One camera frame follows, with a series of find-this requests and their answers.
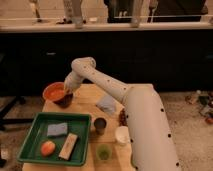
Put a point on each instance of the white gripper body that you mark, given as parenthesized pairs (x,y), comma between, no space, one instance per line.
(72,83)

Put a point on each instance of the orange bowl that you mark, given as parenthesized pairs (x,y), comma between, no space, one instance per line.
(55,92)

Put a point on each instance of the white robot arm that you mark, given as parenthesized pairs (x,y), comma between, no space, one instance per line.
(151,140)

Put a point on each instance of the dark maroon bowl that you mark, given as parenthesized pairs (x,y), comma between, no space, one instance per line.
(65,101)

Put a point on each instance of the grey folded cloth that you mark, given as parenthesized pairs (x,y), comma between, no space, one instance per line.
(107,104)

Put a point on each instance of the green plastic tray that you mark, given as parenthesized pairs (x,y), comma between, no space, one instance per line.
(78,124)

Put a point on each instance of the metal cup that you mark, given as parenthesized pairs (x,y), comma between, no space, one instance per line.
(100,125)

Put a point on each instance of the blue sponge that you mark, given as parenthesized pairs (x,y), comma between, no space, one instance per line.
(54,130)

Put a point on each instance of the dark red grapes bunch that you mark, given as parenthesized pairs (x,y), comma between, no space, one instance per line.
(122,118)

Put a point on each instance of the orange peach fruit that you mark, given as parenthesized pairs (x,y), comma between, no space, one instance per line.
(47,148)

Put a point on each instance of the wooden block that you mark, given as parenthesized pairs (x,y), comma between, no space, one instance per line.
(68,146)

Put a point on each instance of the white plastic cup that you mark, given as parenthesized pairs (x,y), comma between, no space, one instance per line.
(122,135)

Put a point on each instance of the green plastic cup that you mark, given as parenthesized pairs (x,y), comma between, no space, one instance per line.
(103,152)

